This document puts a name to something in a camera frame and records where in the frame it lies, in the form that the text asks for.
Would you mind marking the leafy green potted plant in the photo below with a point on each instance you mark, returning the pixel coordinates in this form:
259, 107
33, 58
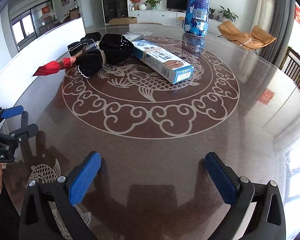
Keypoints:
152, 2

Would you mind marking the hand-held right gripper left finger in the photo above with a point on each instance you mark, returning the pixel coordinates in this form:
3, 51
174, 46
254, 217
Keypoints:
85, 177

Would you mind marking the cardboard box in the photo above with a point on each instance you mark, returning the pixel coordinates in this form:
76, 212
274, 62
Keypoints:
122, 20

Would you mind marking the round white vase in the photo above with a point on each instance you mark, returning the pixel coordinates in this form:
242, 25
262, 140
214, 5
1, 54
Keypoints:
142, 7

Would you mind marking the red foil packet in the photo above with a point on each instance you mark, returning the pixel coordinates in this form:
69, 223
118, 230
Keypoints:
52, 67

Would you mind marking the red window poster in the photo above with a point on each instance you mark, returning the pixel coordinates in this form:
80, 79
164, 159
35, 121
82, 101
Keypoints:
46, 12

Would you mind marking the wooden slatted chair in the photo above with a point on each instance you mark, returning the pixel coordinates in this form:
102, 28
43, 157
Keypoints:
296, 67

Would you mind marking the white partition board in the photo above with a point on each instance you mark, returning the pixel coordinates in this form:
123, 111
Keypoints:
35, 60

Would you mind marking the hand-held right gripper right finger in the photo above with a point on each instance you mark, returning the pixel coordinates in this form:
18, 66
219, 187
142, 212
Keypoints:
220, 177

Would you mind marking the grey curtain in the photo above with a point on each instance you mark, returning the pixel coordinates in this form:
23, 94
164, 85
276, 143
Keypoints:
277, 17

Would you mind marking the dark patterned glass desktop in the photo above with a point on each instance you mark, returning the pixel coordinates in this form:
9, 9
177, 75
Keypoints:
165, 135

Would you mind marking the black television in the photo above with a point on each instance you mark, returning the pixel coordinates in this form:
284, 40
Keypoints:
176, 0

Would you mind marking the broad-leaf potted plant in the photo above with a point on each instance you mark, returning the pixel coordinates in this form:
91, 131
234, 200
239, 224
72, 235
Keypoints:
227, 13

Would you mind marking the small potted plant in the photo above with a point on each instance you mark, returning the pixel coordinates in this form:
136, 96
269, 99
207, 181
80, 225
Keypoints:
211, 12

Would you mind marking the phone case in clear bag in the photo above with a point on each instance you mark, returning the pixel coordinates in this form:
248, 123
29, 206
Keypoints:
137, 36

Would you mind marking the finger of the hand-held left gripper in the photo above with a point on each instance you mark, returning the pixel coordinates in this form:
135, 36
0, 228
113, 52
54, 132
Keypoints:
12, 112
27, 131

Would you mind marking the large black velvet scrunchie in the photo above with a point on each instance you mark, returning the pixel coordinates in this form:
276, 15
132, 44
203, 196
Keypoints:
115, 50

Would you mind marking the white door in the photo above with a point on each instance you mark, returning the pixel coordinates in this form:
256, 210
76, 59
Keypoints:
94, 3

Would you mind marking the covered standing air conditioner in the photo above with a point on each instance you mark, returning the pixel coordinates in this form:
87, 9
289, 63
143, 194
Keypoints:
262, 7

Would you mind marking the white and blue medicine box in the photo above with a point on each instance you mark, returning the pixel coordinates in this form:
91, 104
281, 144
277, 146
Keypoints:
165, 65

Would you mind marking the red flowers in vase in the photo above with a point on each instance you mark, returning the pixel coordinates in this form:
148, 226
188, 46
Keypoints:
135, 2

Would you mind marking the window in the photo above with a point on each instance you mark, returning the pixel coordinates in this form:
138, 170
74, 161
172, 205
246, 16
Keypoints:
22, 28

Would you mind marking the black beaded scrunchie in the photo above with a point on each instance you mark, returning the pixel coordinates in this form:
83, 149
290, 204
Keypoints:
77, 46

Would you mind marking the orange lounge chair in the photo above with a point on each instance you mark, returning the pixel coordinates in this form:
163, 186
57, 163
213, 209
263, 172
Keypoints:
250, 38

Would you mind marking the white television cabinet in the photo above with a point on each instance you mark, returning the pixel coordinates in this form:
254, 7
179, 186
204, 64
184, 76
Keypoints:
160, 17

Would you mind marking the dark glass display cabinet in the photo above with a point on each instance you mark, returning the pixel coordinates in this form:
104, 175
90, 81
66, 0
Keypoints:
113, 1

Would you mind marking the blue camouflage bottle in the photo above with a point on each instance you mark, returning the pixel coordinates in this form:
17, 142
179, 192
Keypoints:
197, 10

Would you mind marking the wooden bench with metal legs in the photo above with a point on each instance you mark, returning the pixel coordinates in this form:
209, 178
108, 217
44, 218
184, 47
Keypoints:
181, 19

